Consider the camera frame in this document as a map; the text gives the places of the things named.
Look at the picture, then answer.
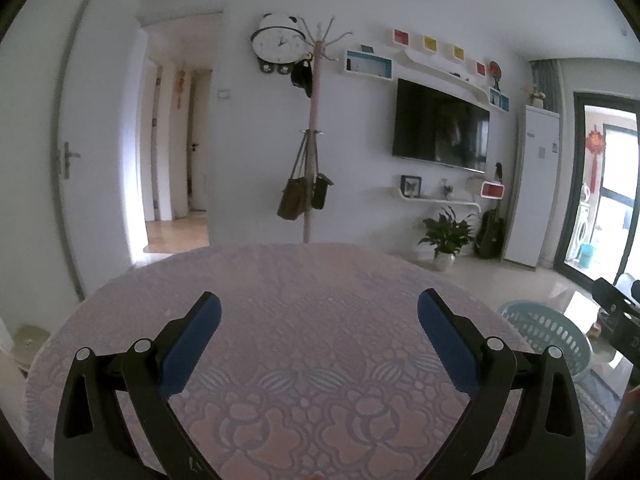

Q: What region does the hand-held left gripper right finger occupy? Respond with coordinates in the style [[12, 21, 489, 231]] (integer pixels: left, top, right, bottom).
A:
[[416, 287, 586, 480]]

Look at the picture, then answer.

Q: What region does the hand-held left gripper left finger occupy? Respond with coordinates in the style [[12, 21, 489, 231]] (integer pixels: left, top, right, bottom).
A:
[[54, 290, 223, 480]]

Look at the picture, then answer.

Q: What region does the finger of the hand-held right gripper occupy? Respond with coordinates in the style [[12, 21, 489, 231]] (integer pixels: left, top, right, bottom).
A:
[[591, 276, 640, 362]]

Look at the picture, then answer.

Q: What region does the light green laundry basket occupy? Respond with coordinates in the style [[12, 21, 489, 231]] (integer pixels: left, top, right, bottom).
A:
[[497, 300, 594, 379]]

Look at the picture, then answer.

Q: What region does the white washing machine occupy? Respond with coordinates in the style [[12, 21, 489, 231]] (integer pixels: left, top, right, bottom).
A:
[[575, 202, 594, 261]]

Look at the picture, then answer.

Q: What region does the potted green plant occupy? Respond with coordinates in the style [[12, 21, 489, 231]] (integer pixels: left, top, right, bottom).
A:
[[417, 205, 476, 272]]

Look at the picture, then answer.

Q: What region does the pink lace tablecloth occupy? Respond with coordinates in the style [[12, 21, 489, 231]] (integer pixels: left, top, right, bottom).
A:
[[27, 242, 546, 480]]

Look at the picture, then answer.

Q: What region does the dark-framed glass door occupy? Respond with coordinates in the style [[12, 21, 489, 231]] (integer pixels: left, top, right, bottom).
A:
[[562, 91, 640, 287]]

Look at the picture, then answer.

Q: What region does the beige round stool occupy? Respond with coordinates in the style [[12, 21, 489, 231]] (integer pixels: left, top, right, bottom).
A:
[[10, 325, 51, 377]]

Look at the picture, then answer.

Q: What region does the white hallway door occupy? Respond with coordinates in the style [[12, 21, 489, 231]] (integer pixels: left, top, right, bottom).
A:
[[187, 70, 211, 212]]

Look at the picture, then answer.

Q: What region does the white refrigerator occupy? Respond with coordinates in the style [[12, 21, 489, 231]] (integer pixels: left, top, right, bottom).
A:
[[502, 104, 562, 267]]

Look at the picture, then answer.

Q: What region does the brown hanging bag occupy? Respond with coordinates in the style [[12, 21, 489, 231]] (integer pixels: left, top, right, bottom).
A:
[[277, 132, 314, 221]]

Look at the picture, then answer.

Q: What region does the red knot decoration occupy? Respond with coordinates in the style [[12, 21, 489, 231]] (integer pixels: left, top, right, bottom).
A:
[[586, 127, 607, 191]]

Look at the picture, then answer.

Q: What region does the black hanging bag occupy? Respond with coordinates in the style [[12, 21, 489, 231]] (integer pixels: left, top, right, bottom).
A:
[[311, 172, 335, 210]]

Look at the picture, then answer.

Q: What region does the black flat television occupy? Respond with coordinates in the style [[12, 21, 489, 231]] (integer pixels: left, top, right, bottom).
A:
[[391, 78, 491, 174]]

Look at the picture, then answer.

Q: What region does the grey curtain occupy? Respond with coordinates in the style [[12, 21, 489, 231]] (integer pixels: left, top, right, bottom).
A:
[[530, 59, 564, 112]]

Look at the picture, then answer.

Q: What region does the pink coat rack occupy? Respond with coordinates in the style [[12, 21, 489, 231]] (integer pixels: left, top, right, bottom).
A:
[[295, 16, 356, 245]]

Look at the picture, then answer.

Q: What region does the black cap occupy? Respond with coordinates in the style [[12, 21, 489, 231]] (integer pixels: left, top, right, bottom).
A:
[[291, 59, 315, 99]]

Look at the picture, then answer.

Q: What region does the white and blue box shelf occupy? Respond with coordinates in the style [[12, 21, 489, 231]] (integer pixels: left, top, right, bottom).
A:
[[345, 49, 394, 80]]

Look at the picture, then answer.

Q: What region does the white curved wall shelf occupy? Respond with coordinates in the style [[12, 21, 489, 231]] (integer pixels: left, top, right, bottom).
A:
[[385, 186, 484, 216]]

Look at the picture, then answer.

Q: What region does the metal door handle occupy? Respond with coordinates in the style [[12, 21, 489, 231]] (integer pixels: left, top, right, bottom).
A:
[[59, 141, 81, 180]]

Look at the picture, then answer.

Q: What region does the long white wall shelf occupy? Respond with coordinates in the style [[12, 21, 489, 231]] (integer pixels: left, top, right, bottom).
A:
[[390, 47, 511, 114]]

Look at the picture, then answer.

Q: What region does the panda wall clock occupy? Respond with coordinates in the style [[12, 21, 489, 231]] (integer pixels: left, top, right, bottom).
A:
[[251, 12, 308, 77]]

